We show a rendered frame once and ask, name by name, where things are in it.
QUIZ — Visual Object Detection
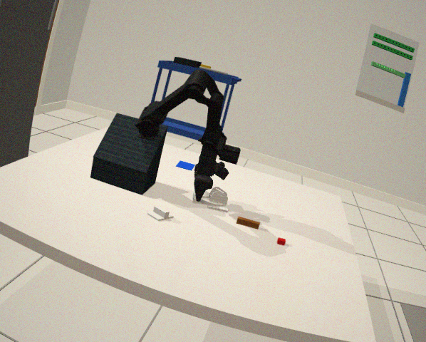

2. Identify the brown rectangular block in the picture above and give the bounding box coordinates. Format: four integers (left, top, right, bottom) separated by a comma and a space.
237, 217, 260, 229

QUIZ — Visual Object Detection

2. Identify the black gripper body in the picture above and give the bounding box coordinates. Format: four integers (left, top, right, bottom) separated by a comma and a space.
194, 155, 216, 189

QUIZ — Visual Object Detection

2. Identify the white plate with two round holes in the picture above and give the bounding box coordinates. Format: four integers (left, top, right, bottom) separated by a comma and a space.
194, 191, 209, 198

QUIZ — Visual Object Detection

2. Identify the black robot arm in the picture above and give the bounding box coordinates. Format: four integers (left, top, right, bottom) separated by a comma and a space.
135, 69, 241, 180

